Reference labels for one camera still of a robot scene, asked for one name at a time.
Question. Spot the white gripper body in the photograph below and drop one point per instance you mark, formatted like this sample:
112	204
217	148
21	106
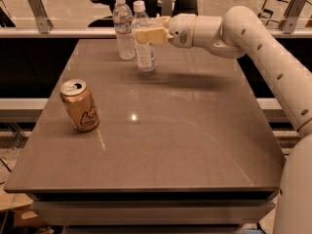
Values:
181	29

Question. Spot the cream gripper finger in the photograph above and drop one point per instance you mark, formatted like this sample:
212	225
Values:
161	21
154	35

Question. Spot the blue label plastic bottle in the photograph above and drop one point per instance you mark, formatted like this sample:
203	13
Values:
145	54

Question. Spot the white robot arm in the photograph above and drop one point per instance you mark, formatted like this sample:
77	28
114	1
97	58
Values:
276	71

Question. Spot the clear water bottle red label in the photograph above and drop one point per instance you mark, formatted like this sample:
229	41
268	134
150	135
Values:
122	20

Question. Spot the gold soda can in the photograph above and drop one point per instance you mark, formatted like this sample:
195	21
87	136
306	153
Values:
78	100

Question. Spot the grey table with drawers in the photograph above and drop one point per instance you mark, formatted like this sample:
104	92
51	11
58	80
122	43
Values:
188	145

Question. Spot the cardboard box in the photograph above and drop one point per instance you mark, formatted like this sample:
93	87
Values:
19	204

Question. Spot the middle metal railing bracket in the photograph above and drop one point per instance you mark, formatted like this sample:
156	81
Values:
167	6

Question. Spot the metal railing bracket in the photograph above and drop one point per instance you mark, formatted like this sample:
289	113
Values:
167	6
291	16
44	24

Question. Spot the wooden stool frame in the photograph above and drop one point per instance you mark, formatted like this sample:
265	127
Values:
273	9

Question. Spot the right metal railing bracket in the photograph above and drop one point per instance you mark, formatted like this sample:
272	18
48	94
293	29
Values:
291	16

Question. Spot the left metal railing bracket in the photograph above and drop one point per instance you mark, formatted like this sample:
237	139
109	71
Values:
44	24

